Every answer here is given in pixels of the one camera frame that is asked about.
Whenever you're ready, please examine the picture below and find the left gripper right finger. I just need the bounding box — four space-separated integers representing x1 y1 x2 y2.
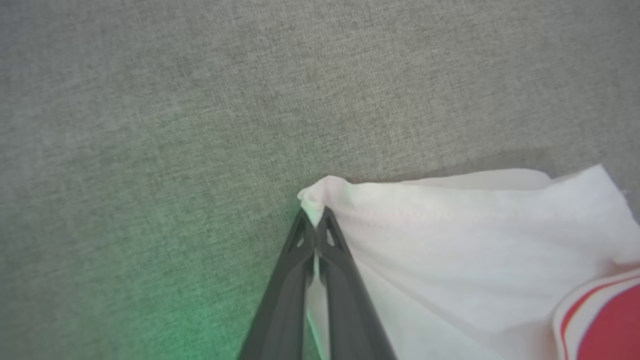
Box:
315 205 397 360

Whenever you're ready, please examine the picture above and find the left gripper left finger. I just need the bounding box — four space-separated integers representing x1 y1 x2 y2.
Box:
238 208 317 360

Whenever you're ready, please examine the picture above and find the red and white Bulls jersey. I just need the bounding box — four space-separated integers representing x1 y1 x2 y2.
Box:
297 164 640 360

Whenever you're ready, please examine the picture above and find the grey fabric sofa cushion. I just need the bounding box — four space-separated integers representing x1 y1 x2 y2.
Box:
0 0 640 360

